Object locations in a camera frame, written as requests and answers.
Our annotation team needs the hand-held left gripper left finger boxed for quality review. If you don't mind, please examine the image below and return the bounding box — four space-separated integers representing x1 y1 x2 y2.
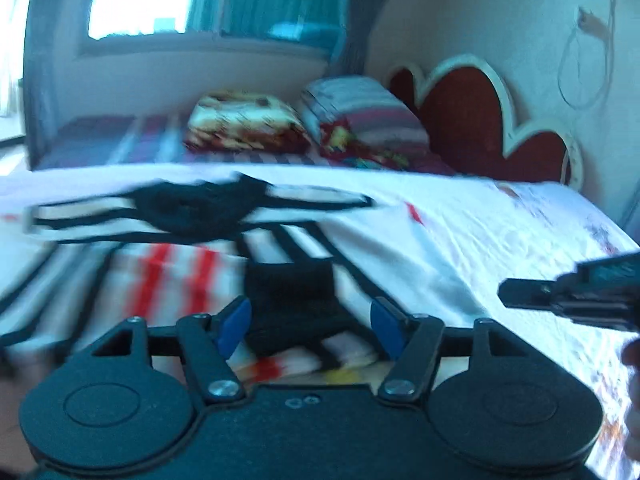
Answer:
87 296 252 403

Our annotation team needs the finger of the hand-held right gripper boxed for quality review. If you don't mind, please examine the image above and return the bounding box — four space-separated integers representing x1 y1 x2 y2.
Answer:
498 277 561 311

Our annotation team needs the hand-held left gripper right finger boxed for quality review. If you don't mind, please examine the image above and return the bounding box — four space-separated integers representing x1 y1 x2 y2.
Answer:
370 296 526 403

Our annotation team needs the striped knit sweater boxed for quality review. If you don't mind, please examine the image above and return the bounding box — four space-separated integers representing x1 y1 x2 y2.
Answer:
0 172 401 376

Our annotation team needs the person's right hand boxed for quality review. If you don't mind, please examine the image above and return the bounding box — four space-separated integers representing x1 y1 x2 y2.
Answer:
621 334 640 461

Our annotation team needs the floral white bed sheet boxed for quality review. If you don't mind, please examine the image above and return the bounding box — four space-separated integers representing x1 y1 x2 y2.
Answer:
0 162 640 480

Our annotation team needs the red printed folded quilt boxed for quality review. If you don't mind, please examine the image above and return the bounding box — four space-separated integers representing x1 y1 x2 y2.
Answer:
320 120 453 176

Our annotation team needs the red scalloped headboard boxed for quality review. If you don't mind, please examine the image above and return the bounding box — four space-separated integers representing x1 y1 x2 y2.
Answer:
385 55 583 191

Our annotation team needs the floral folded blanket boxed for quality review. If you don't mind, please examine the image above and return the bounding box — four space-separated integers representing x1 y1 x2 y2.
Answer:
185 91 311 156

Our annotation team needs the purple striped bed sheet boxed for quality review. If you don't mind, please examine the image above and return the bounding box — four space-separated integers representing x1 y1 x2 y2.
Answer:
35 115 321 171

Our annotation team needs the striped folded quilt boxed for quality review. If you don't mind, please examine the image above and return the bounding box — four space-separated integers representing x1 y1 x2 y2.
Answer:
300 76 431 153

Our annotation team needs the grey curtain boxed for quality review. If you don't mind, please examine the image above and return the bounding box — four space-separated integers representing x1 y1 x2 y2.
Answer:
340 0 401 73
22 0 98 171

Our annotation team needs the wall cable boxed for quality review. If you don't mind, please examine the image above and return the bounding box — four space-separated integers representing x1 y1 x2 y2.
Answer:
557 0 618 109

